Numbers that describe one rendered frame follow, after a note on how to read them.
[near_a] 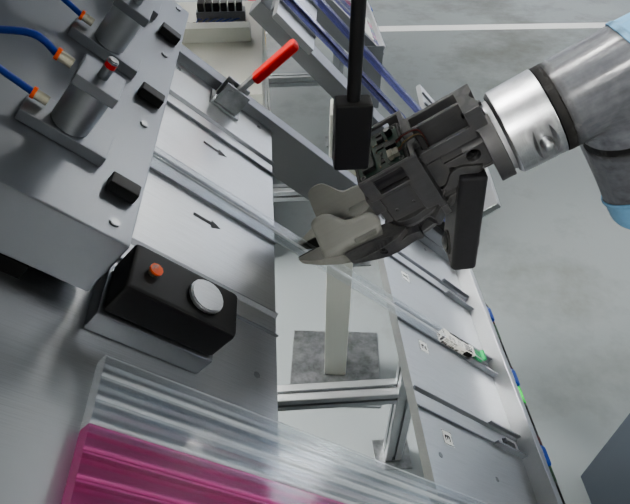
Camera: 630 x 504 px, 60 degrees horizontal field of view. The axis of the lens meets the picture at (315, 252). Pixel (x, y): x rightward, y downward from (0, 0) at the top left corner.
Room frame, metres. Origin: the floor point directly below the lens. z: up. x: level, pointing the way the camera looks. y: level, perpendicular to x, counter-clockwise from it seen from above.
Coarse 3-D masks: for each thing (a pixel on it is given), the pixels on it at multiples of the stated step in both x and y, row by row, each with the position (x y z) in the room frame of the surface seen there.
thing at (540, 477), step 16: (464, 272) 0.57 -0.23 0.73; (464, 288) 0.55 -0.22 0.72; (480, 304) 0.51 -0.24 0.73; (480, 320) 0.48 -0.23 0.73; (480, 336) 0.46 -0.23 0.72; (496, 336) 0.45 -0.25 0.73; (496, 352) 0.43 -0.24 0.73; (496, 368) 0.40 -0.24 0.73; (496, 384) 0.38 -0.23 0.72; (512, 384) 0.38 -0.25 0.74; (512, 400) 0.36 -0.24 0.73; (512, 416) 0.34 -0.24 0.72; (528, 416) 0.33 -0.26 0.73; (528, 432) 0.31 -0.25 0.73; (528, 448) 0.29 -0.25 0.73; (528, 464) 0.28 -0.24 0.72; (544, 464) 0.27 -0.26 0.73; (544, 480) 0.26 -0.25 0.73; (544, 496) 0.24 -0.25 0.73
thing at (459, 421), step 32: (416, 256) 0.55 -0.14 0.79; (384, 288) 0.44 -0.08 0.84; (416, 288) 0.47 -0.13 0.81; (448, 288) 0.52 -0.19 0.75; (448, 320) 0.45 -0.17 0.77; (416, 352) 0.35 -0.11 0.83; (448, 352) 0.39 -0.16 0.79; (416, 384) 0.31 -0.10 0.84; (448, 384) 0.33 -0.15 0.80; (480, 384) 0.37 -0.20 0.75; (416, 416) 0.27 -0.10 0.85; (448, 416) 0.29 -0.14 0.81; (480, 416) 0.31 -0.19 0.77; (448, 448) 0.25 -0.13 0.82; (480, 448) 0.27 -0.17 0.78; (512, 448) 0.28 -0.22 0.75; (448, 480) 0.21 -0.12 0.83; (480, 480) 0.23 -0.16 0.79; (512, 480) 0.25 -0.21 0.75
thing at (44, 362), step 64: (192, 128) 0.47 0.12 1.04; (256, 128) 0.56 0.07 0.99; (192, 192) 0.37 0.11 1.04; (256, 192) 0.44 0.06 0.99; (192, 256) 0.30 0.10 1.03; (256, 256) 0.35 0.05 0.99; (0, 320) 0.18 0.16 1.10; (64, 320) 0.20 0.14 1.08; (256, 320) 0.27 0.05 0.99; (0, 384) 0.15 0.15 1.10; (64, 384) 0.16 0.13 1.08; (192, 384) 0.19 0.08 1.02; (256, 384) 0.22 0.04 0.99; (0, 448) 0.12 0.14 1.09; (64, 448) 0.13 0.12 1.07
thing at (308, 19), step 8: (288, 0) 0.78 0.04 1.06; (296, 0) 0.79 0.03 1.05; (296, 8) 0.78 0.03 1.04; (304, 8) 0.79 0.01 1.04; (304, 16) 0.78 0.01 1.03; (312, 16) 0.79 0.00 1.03; (312, 24) 0.78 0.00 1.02; (320, 32) 0.78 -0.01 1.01; (328, 40) 0.78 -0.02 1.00; (336, 48) 0.78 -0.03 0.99; (336, 56) 0.78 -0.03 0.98; (344, 56) 0.78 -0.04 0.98; (344, 64) 0.78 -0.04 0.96; (368, 80) 0.78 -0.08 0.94; (368, 88) 0.78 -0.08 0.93; (376, 88) 0.78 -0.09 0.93; (376, 96) 0.78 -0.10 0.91; (384, 96) 0.78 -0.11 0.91; (384, 104) 0.78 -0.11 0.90; (392, 104) 0.78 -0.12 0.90; (392, 112) 0.78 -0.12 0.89
